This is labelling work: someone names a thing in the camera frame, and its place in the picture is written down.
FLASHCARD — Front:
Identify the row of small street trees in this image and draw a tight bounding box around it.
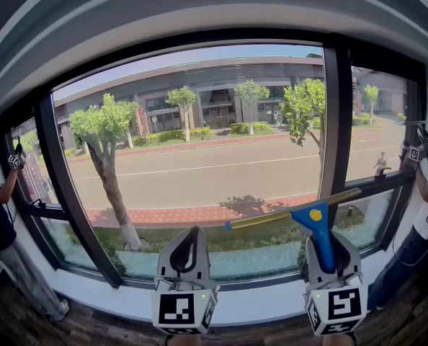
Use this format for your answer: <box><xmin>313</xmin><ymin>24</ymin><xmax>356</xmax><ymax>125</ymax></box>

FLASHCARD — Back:
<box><xmin>122</xmin><ymin>79</ymin><xmax>380</xmax><ymax>149</ymax></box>

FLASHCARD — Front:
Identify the person's left forearm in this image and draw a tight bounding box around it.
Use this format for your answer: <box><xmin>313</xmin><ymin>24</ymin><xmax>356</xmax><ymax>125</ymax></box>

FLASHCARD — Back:
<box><xmin>169</xmin><ymin>334</ymin><xmax>204</xmax><ymax>346</ymax></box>

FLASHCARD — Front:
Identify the long dark grey building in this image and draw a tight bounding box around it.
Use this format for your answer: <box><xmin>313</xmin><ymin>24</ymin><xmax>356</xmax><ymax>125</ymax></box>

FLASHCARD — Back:
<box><xmin>53</xmin><ymin>54</ymin><xmax>326</xmax><ymax>151</ymax></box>

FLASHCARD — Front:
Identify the narrow window glass pane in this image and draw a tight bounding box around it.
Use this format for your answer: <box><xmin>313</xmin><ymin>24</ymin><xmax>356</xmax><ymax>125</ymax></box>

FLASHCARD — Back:
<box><xmin>4</xmin><ymin>117</ymin><xmax>60</xmax><ymax>205</ymax></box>
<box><xmin>333</xmin><ymin>189</ymin><xmax>395</xmax><ymax>254</ymax></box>
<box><xmin>40</xmin><ymin>216</ymin><xmax>99</xmax><ymax>272</ymax></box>
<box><xmin>345</xmin><ymin>65</ymin><xmax>419</xmax><ymax>183</ymax></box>

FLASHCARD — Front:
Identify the large window glass pane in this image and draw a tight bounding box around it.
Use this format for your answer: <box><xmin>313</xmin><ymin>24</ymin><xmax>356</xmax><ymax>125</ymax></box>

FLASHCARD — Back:
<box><xmin>51</xmin><ymin>43</ymin><xmax>326</xmax><ymax>281</ymax></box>

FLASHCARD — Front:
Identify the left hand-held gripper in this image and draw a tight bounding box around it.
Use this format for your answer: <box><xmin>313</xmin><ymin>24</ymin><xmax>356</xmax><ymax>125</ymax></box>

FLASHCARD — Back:
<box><xmin>149</xmin><ymin>226</ymin><xmax>220</xmax><ymax>335</ymax></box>

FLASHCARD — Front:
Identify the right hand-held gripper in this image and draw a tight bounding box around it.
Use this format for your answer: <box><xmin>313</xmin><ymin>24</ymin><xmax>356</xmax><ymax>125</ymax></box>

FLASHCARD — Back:
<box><xmin>303</xmin><ymin>229</ymin><xmax>368</xmax><ymax>337</ymax></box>

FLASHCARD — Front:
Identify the red banner sign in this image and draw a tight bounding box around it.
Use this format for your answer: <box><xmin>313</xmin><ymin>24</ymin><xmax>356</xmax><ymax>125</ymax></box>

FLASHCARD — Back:
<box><xmin>19</xmin><ymin>149</ymin><xmax>53</xmax><ymax>205</ymax></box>

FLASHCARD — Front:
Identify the small grey gabled building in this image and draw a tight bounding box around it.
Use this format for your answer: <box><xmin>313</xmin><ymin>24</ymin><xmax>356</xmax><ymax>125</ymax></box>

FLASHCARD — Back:
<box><xmin>352</xmin><ymin>68</ymin><xmax>409</xmax><ymax>115</ymax></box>

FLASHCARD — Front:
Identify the leaning roadside tree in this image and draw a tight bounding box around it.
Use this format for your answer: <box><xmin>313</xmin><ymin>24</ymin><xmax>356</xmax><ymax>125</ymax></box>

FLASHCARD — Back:
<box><xmin>68</xmin><ymin>92</ymin><xmax>145</xmax><ymax>252</ymax></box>

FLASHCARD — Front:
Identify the person's right forearm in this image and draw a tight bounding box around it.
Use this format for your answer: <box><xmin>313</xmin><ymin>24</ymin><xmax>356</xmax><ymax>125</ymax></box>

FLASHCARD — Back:
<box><xmin>324</xmin><ymin>332</ymin><xmax>357</xmax><ymax>346</ymax></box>

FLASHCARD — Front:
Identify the blue squeegee with brass blade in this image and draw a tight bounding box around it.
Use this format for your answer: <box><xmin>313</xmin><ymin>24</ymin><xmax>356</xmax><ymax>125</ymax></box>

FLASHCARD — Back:
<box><xmin>224</xmin><ymin>187</ymin><xmax>362</xmax><ymax>274</ymax></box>

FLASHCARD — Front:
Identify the black window frame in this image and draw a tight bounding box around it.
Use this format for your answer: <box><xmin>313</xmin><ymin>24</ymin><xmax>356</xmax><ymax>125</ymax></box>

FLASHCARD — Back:
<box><xmin>0</xmin><ymin>27</ymin><xmax>427</xmax><ymax>290</ymax></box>

